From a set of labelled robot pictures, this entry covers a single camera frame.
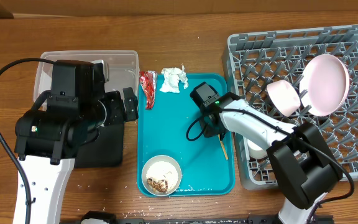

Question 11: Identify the crumpled white napkin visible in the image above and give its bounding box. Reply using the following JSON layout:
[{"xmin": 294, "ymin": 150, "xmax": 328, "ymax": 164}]
[{"xmin": 160, "ymin": 65, "xmax": 189, "ymax": 93}]

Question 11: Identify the grey dishwasher rack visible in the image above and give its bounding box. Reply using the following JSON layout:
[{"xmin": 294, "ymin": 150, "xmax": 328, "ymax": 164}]
[{"xmin": 223, "ymin": 25, "xmax": 358, "ymax": 181}]

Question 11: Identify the red foil wrapper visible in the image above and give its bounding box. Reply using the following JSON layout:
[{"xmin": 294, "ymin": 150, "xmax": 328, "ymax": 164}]
[{"xmin": 139, "ymin": 70, "xmax": 157, "ymax": 110}]

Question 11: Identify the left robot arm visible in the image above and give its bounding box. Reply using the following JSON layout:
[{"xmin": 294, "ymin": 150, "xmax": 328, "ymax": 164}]
[{"xmin": 14, "ymin": 88, "xmax": 138, "ymax": 223}]

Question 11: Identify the white cup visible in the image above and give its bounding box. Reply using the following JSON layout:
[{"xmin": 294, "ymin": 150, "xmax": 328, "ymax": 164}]
[{"xmin": 247, "ymin": 139, "xmax": 267, "ymax": 159}]

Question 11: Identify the grey bowl with rice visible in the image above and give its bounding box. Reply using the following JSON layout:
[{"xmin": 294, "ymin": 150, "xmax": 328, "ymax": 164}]
[{"xmin": 141, "ymin": 155, "xmax": 182, "ymax": 197}]

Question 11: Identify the small pink bowl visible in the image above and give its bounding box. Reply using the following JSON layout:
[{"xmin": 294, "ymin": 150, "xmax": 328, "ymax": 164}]
[{"xmin": 266, "ymin": 80, "xmax": 301, "ymax": 117}]

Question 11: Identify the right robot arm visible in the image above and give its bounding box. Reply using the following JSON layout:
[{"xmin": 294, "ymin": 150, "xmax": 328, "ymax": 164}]
[{"xmin": 191, "ymin": 93, "xmax": 345, "ymax": 223}]

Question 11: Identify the large pink plate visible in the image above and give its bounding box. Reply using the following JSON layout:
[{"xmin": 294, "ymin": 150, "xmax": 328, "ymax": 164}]
[{"xmin": 299, "ymin": 54, "xmax": 350, "ymax": 116}]

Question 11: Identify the teal plastic tray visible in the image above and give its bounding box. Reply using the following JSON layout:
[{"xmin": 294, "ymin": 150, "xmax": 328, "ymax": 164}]
[{"xmin": 137, "ymin": 73, "xmax": 236, "ymax": 196}]

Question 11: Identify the black plastic bin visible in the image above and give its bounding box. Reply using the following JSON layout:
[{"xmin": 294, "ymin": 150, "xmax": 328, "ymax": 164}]
[{"xmin": 75, "ymin": 124, "xmax": 124, "ymax": 169}]

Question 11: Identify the clear plastic bin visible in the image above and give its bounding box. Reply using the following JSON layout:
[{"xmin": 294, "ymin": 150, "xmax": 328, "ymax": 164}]
[{"xmin": 33, "ymin": 50, "xmax": 139, "ymax": 100}]

